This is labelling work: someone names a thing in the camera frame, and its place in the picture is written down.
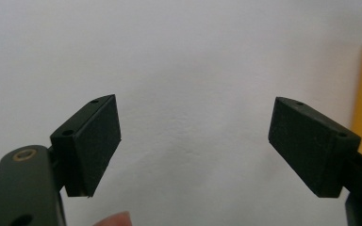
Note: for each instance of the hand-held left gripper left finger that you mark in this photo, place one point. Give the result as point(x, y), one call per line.
point(91, 144)

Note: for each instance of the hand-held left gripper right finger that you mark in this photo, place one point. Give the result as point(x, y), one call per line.
point(311, 147)

